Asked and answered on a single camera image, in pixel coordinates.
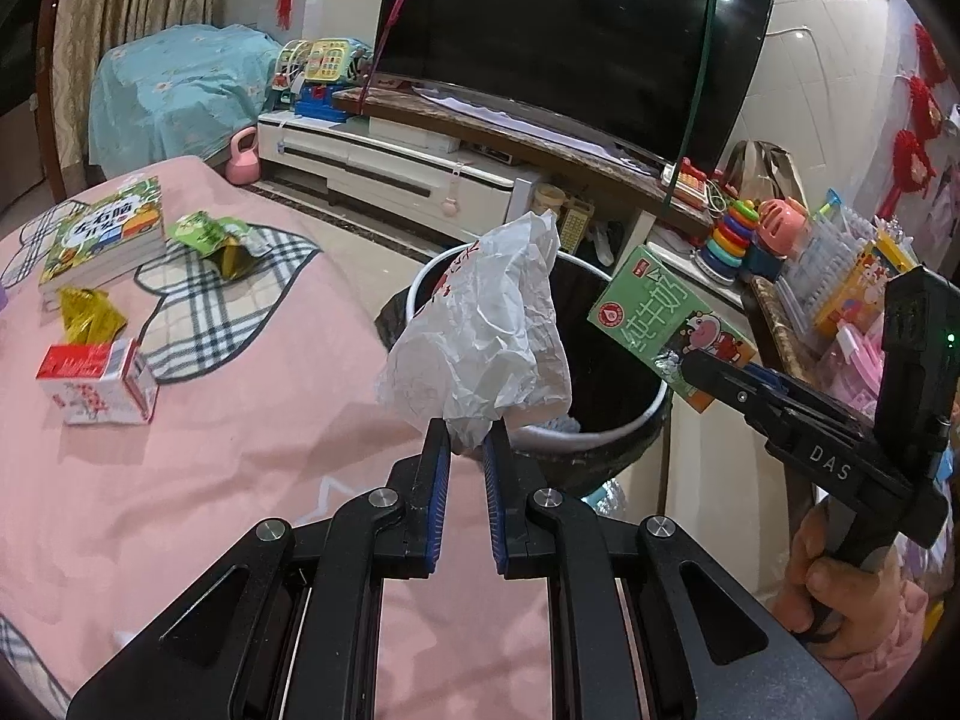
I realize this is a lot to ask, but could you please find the yellow cartoon box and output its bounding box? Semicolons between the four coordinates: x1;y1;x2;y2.
814;229;920;335

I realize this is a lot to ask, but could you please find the white-rimmed trash can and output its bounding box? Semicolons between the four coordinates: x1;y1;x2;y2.
375;244;672;500

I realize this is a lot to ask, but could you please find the gold foil wrapper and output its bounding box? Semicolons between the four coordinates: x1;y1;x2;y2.
58;286;128;346

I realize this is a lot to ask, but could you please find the green milk carton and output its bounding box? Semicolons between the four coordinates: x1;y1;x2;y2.
587;244;757;413

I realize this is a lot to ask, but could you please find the toy cash register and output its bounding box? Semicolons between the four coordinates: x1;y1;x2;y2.
271;37;376;121

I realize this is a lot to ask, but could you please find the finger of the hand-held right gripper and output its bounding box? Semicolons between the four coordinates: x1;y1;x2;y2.
679;349;880;512

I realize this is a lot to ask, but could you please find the green snack wrapper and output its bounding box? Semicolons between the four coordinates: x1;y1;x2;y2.
165;210;263;278

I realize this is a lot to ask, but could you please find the pink pig toy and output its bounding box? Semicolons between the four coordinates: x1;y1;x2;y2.
757;196;815;260

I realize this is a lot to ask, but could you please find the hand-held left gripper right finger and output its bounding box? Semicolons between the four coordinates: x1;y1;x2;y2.
482;420;860;720

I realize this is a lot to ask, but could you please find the red toy phone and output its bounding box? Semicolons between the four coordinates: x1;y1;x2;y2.
671;157;710;200

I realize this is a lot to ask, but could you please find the TV stand with wooden top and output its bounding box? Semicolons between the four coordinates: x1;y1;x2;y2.
255;85;751;293

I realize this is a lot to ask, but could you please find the pink kettlebell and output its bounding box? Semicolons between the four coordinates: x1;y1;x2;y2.
226;127;261;185

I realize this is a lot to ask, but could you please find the black television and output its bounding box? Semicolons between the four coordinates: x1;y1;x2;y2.
371;0;775;166

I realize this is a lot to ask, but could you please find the pink ribbon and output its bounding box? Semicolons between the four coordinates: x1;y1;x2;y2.
358;0;434;117

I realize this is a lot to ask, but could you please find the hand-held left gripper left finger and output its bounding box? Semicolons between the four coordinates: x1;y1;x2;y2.
66;416;455;720

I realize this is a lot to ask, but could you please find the rainbow stacking ring toy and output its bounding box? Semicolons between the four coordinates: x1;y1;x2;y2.
694;199;760;286

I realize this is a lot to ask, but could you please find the red paper wall decoration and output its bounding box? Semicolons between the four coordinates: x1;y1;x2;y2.
911;22;947;87
904;75;942;136
876;130;935;218

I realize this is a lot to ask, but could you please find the green children's book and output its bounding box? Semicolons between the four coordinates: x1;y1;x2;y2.
37;176;166;301

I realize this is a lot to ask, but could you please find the white bag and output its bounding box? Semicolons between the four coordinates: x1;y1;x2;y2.
375;210;575;458

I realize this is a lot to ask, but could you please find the brown paper bag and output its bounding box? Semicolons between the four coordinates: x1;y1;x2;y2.
724;139;800;203

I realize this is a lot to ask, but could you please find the white plastic rack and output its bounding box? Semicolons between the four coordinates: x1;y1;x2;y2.
776;206;875;331

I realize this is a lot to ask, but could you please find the person's right hand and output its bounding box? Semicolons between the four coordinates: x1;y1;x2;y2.
772;499;905;642

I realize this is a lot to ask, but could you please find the red and white milk carton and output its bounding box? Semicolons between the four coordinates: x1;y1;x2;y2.
36;337;160;427

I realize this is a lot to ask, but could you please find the teal cloth-covered furniture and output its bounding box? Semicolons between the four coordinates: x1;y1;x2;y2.
88;24;282;166

